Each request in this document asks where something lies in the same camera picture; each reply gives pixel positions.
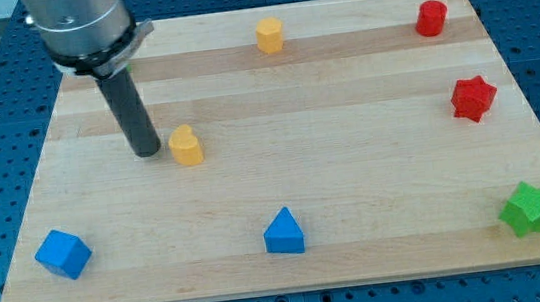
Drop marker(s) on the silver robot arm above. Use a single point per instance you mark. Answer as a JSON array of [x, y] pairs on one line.
[[88, 37]]

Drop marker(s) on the wooden board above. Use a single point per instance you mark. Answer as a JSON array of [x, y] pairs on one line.
[[350, 126]]

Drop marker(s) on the yellow heart block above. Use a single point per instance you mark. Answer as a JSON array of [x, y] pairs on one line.
[[185, 146]]

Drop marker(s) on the blue triangle block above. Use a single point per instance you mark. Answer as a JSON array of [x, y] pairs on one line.
[[284, 234]]

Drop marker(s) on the yellow hexagon block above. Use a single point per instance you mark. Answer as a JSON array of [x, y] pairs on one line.
[[269, 35]]

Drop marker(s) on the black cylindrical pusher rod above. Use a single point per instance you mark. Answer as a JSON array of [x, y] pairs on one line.
[[127, 107]]

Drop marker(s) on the red star block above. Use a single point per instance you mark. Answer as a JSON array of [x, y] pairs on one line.
[[471, 98]]

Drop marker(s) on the red cylinder block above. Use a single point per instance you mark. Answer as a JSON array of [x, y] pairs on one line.
[[431, 18]]

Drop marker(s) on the blue cube block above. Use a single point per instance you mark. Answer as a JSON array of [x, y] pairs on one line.
[[63, 254]]

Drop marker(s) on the green star block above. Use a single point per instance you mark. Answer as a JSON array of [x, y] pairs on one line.
[[522, 210]]

